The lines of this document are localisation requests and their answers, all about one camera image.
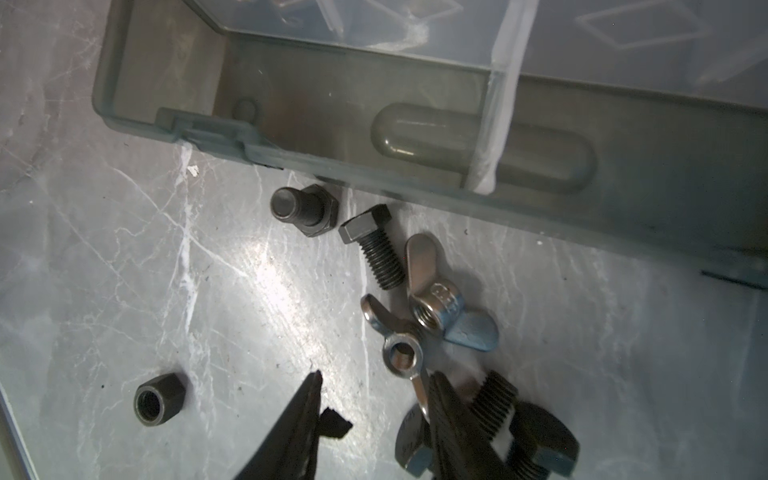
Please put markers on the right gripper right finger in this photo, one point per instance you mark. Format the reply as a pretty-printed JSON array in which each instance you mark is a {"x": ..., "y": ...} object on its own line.
[{"x": 462, "y": 434}]

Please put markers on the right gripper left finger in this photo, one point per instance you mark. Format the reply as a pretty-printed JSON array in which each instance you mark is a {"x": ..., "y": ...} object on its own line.
[{"x": 290, "y": 450}]

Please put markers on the silver wing nut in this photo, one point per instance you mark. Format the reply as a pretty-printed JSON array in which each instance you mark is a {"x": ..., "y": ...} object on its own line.
[
  {"x": 402, "y": 351},
  {"x": 437, "y": 303}
]

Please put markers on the black hex bolt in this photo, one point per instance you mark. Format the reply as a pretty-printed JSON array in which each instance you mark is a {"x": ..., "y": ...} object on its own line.
[
  {"x": 367, "y": 229},
  {"x": 312, "y": 210},
  {"x": 413, "y": 447}
]

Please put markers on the black hex nut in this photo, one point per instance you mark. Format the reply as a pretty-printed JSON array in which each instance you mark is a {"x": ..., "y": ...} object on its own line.
[{"x": 159, "y": 399}]

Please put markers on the grey plastic organizer box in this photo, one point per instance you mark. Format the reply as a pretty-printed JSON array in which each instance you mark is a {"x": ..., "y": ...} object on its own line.
[{"x": 633, "y": 126}]

